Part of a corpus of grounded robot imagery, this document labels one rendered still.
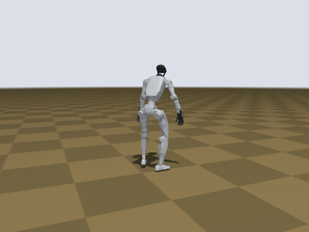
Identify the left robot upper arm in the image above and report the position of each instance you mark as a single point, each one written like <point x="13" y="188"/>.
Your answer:
<point x="143" y="94"/>

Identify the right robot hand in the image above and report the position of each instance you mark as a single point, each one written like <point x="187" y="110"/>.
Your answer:
<point x="180" y="118"/>

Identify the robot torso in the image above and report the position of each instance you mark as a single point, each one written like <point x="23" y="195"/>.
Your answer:
<point x="154" y="90"/>

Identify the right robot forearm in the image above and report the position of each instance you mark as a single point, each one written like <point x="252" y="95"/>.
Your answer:
<point x="177" y="105"/>

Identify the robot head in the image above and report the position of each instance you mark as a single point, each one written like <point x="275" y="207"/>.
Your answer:
<point x="161" y="69"/>

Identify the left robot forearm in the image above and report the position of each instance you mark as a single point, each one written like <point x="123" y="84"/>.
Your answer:
<point x="142" y="102"/>

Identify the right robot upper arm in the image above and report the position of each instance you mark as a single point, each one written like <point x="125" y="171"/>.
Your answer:
<point x="171" y="88"/>

